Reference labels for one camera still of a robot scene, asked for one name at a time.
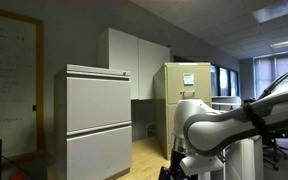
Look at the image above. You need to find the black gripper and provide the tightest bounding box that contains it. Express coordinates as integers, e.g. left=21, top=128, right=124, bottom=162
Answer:
left=158, top=148, right=198, bottom=180

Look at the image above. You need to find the beige unlabelled cabinet drawer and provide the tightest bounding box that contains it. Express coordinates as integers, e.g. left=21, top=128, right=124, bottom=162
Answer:
left=166, top=103, right=182, bottom=158

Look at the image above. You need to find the beige labelled cabinet drawer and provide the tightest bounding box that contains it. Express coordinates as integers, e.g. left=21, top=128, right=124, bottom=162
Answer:
left=166, top=64, right=212, bottom=105

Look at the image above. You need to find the white paper drawer label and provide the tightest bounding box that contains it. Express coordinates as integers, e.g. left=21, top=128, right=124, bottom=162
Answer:
left=182, top=73, right=195, bottom=86

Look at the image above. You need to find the beige metal filing cabinet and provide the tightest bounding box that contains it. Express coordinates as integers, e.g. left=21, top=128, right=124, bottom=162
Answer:
left=152, top=62, right=213, bottom=160

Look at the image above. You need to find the white office partition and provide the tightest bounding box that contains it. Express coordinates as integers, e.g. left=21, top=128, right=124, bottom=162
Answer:
left=223, top=134, right=265, bottom=180

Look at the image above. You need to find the white shelf tray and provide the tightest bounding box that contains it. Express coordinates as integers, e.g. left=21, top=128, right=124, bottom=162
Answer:
left=211, top=95, right=243, bottom=112

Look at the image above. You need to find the dark interior window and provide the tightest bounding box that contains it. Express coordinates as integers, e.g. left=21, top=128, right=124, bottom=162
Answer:
left=210, top=64, right=240, bottom=98

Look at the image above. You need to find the grey lateral file cabinet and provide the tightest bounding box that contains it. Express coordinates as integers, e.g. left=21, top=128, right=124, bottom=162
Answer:
left=53, top=63, right=133, bottom=180

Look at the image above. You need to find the black office chair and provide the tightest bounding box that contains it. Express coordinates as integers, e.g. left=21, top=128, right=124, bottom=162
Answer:
left=262, top=129, right=288, bottom=172

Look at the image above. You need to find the tall white storage cabinet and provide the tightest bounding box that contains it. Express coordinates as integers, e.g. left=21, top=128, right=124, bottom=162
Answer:
left=97, top=27, right=171, bottom=101

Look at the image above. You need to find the window with blinds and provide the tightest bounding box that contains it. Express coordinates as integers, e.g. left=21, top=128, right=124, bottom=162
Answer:
left=253, top=49, right=288, bottom=98

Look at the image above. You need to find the narrow ceiling light panel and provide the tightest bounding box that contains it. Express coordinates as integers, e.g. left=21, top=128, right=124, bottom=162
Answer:
left=269, top=36, right=288, bottom=51

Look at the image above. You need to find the large ceiling light panel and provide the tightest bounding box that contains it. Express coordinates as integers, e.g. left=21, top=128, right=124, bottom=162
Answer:
left=251, top=0, right=288, bottom=25

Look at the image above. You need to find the wood framed whiteboard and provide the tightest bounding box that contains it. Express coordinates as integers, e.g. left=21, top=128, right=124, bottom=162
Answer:
left=0, top=4, right=46, bottom=158

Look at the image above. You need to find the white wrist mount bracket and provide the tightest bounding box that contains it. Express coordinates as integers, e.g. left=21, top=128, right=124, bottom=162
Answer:
left=179, top=154, right=225, bottom=180

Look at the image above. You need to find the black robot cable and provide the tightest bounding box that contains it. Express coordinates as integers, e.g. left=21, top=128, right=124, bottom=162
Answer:
left=257, top=63, right=288, bottom=101

